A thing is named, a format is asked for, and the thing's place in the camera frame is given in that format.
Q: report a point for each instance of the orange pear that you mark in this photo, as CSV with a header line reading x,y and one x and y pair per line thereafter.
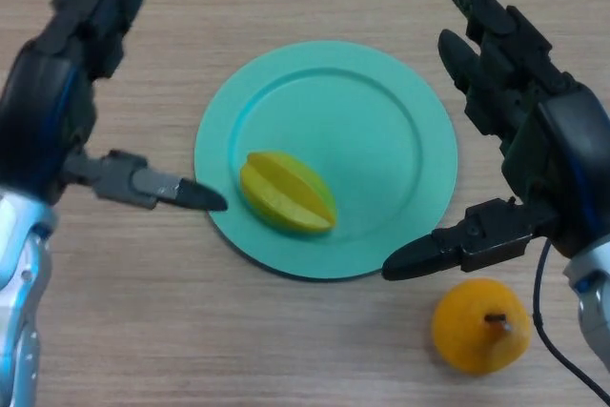
x,y
476,335

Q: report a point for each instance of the yellow starfruit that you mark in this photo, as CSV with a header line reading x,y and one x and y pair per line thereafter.
x,y
286,197

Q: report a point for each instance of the green round plate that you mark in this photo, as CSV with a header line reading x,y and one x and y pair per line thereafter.
x,y
372,140

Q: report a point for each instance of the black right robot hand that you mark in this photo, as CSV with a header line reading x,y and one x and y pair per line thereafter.
x,y
567,159

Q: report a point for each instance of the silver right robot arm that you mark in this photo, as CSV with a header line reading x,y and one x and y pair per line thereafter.
x,y
595,292

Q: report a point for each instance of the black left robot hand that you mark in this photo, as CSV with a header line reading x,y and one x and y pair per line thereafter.
x,y
43,107

